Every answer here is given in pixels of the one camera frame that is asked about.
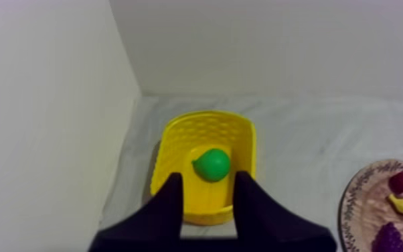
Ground purple toy grapes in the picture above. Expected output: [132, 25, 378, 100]
[371, 221, 403, 252]

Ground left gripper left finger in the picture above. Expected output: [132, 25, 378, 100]
[88, 172, 184, 252]

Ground small red fruit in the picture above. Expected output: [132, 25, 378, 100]
[388, 171, 403, 196]

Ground green toy pear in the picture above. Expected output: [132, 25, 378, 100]
[191, 147, 232, 183]

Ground round wooden board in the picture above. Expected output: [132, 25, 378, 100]
[338, 159, 403, 252]

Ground yellow plastic basket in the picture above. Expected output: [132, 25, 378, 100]
[149, 110, 258, 226]

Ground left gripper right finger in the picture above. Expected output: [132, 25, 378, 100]
[233, 170, 338, 252]

